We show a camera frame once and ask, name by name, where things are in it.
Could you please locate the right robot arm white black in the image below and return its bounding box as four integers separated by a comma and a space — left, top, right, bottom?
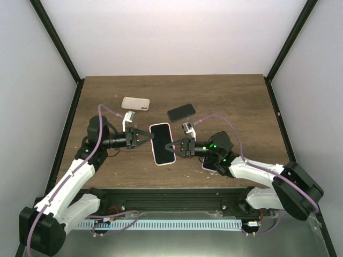
165, 131, 324, 221

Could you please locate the black aluminium frame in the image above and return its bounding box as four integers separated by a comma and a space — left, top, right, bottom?
16, 1, 322, 256

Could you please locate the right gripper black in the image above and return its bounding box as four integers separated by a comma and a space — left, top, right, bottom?
166, 137, 221, 158

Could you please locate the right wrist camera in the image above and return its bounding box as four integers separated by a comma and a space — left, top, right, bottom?
182, 122, 196, 140

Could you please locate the light blue slotted cable duct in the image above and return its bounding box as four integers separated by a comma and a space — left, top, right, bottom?
75, 220, 242, 231

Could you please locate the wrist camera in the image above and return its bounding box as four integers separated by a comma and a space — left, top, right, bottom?
122, 110, 135, 132
182, 122, 196, 140

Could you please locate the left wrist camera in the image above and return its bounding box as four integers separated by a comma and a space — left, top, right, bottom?
122, 110, 135, 132

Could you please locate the pink phone case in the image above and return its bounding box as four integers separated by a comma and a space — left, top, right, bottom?
148, 122, 176, 167

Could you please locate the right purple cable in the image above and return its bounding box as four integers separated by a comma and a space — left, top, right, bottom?
193, 115, 319, 237

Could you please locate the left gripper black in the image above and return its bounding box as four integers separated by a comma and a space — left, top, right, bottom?
103, 128, 154, 149

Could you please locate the beige phone case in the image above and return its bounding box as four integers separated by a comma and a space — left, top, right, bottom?
121, 96, 150, 111

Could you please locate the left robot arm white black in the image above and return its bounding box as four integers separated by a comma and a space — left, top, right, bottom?
19, 116, 154, 256

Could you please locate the metal front plate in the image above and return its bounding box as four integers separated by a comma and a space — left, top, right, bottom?
57, 214, 330, 256

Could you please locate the black phone blue edge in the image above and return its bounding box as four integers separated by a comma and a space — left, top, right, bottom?
167, 103, 196, 122

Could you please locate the lavender phone case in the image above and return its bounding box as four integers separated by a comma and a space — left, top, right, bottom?
201, 158, 217, 172

